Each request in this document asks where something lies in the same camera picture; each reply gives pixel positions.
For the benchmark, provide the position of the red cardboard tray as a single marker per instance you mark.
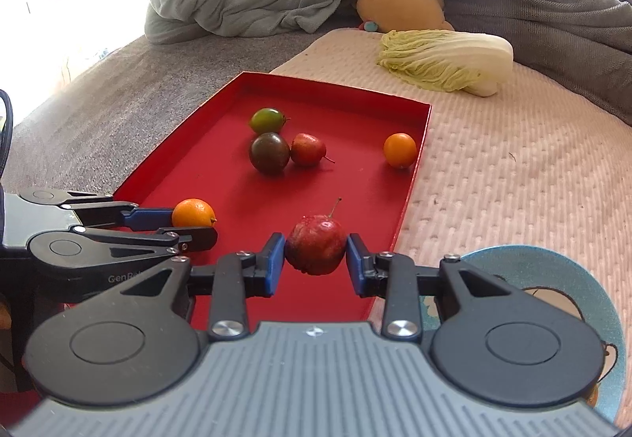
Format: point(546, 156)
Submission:
point(222, 180)

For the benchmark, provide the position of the green tomato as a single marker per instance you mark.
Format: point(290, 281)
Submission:
point(265, 121)

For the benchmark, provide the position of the grey melange bedsheet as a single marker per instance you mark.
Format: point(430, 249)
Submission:
point(123, 96)

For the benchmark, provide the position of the dark grey blanket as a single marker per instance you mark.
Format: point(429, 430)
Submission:
point(518, 22)

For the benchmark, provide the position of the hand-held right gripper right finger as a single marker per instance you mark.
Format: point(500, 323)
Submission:
point(356, 269)

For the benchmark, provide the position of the small red crabapple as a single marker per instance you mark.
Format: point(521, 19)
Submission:
point(316, 244)
point(307, 150)

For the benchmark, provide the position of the napa cabbage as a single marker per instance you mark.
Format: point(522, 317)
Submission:
point(444, 59)

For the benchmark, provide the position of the small pink teal toy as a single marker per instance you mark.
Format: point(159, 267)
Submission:
point(369, 26)

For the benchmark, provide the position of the dark purple tomato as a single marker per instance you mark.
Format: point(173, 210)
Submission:
point(269, 153)

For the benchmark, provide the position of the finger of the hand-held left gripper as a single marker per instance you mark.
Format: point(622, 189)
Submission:
point(148, 218)
point(192, 239)

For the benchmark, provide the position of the blue patterned plate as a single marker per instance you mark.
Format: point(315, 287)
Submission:
point(543, 269)

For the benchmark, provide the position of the pink textured mat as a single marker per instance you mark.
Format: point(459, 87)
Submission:
point(493, 170)

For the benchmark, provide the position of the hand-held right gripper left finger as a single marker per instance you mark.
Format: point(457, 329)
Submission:
point(276, 264)

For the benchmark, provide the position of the small orange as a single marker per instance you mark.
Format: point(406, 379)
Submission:
point(194, 213)
point(400, 150)

